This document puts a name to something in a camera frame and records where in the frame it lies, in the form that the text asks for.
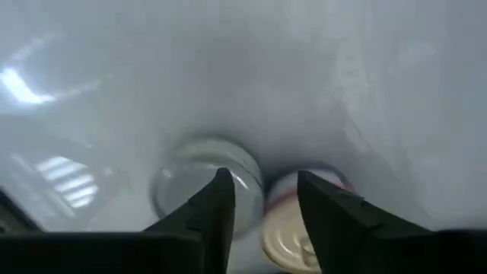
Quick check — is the gold-lid blue-label seafood can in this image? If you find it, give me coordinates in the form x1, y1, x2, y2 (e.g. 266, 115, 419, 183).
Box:
260, 169, 357, 274

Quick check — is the silver-lid green-label seafood can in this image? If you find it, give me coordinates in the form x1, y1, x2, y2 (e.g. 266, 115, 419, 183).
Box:
150, 136, 266, 241

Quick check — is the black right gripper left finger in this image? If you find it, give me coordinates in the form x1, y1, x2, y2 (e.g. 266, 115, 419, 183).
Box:
144, 167, 236, 274

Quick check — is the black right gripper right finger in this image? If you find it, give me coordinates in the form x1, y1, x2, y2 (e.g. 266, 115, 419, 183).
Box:
298, 170, 438, 274

